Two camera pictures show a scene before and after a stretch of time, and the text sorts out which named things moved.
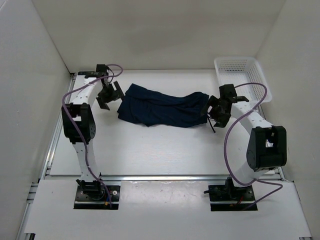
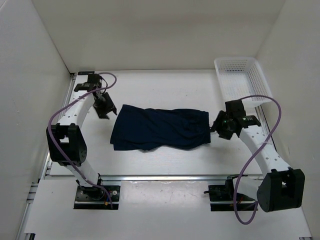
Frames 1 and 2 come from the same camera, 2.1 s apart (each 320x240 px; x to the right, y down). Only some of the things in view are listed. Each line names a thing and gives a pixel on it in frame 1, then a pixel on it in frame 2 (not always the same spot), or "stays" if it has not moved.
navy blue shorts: (150, 108) to (136, 128)
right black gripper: (221, 121) to (217, 126)
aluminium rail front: (178, 178) stays
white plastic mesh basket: (246, 74) stays
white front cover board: (164, 207) stays
